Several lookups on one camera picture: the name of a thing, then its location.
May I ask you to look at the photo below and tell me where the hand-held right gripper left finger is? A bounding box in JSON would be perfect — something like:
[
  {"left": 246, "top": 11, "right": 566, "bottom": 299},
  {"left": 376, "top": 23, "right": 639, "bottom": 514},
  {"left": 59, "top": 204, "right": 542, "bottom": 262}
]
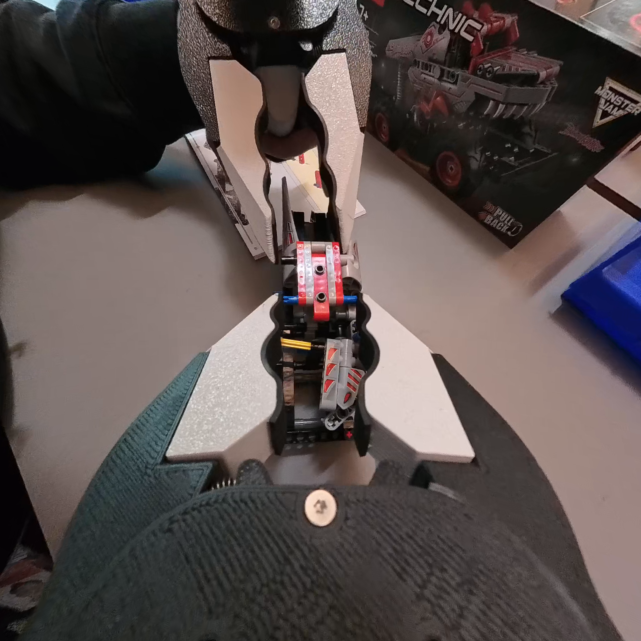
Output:
[{"left": 165, "top": 294, "right": 283, "bottom": 472}]

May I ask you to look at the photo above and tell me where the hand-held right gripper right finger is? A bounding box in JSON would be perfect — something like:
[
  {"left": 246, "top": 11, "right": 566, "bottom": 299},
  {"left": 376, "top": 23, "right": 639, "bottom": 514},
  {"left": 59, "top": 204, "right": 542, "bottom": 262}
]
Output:
[{"left": 357, "top": 295, "right": 476, "bottom": 469}]

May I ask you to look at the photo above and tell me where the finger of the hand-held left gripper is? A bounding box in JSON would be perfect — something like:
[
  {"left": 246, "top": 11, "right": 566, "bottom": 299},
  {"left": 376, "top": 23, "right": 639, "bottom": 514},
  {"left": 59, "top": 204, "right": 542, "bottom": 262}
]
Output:
[
  {"left": 209, "top": 60, "right": 281, "bottom": 265},
  {"left": 300, "top": 51, "right": 366, "bottom": 247}
]

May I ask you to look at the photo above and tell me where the brick-built toy truck model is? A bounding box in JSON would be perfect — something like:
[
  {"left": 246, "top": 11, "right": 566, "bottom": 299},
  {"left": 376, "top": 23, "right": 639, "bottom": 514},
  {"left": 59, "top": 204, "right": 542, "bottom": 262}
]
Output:
[{"left": 273, "top": 175, "right": 375, "bottom": 457}]

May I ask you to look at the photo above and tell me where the red toy brick beam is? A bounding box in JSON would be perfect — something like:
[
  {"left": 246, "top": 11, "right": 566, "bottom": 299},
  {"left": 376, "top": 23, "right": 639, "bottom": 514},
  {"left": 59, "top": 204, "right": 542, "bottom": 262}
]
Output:
[{"left": 296, "top": 242, "right": 313, "bottom": 301}]

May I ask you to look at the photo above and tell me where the person's left forearm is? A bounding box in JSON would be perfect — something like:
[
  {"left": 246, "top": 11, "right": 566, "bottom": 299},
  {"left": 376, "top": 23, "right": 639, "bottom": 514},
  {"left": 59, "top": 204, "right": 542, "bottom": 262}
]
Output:
[{"left": 0, "top": 0, "right": 206, "bottom": 191}]

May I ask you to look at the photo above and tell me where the person's left hand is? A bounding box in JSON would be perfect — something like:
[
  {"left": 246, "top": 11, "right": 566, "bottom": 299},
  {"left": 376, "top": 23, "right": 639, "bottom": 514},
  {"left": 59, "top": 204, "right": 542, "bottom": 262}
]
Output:
[{"left": 259, "top": 124, "right": 322, "bottom": 162}]

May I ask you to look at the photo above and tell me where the building instruction booklet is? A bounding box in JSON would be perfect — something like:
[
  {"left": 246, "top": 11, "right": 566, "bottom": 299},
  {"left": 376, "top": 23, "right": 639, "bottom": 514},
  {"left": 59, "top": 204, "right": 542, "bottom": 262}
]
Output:
[{"left": 184, "top": 131, "right": 365, "bottom": 260}]

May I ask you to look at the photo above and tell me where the black toy set box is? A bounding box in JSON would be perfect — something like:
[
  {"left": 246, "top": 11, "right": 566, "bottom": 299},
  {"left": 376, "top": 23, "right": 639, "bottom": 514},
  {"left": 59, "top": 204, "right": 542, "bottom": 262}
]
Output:
[{"left": 357, "top": 0, "right": 641, "bottom": 249}]

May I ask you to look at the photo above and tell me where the blue storage bin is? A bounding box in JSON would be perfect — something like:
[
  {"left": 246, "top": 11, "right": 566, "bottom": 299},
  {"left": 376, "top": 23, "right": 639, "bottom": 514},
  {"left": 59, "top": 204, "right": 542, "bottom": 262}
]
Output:
[{"left": 561, "top": 235, "right": 641, "bottom": 369}]

